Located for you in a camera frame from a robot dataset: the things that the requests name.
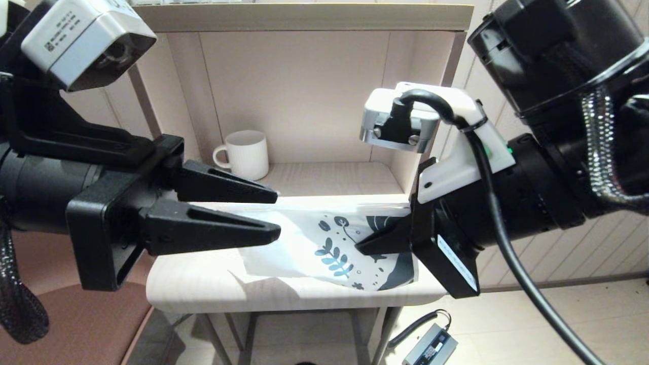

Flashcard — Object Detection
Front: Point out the white floral pouch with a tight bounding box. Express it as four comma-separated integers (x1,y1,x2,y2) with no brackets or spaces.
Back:
228,203,419,292

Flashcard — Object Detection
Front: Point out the white ribbed mug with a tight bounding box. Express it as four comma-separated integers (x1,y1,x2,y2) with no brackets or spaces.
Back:
213,130,269,181

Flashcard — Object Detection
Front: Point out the brown upholstered chair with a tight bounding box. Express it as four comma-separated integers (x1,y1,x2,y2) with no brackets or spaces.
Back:
0,229,159,365

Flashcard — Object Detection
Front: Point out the grey power adapter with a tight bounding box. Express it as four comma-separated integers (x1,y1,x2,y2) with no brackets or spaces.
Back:
403,323,458,365

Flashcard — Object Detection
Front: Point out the light wooden shelf desk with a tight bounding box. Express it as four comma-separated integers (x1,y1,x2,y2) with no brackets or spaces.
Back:
127,3,475,365

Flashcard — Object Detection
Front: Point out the black right camera cable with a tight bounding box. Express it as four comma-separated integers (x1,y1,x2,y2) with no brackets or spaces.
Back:
378,89,606,365

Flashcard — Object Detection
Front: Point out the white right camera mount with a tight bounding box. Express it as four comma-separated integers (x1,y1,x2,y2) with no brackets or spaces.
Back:
395,82,517,204

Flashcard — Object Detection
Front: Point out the black adapter cable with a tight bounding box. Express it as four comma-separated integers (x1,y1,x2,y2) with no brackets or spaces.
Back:
388,310,452,348

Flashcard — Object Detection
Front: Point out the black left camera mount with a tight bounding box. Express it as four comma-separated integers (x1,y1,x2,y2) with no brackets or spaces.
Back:
0,71,155,168

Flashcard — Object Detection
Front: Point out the left arm braided cable sleeve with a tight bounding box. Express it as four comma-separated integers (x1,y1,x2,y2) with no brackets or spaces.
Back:
0,198,50,345

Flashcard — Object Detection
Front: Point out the arm braided cable sleeve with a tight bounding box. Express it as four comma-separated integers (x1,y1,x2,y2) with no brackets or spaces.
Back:
581,86,649,213
0,198,50,345

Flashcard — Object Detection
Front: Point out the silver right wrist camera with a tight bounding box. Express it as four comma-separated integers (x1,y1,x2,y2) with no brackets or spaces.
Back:
360,87,441,154

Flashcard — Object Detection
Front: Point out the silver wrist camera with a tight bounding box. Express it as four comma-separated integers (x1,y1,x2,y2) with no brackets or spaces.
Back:
20,0,158,93
360,87,441,154

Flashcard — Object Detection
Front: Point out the right arm braided cable sleeve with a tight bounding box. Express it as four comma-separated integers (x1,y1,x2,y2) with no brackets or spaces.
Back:
581,86,649,213

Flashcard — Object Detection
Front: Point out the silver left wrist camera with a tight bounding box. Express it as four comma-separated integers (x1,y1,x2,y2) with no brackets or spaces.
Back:
20,0,158,93

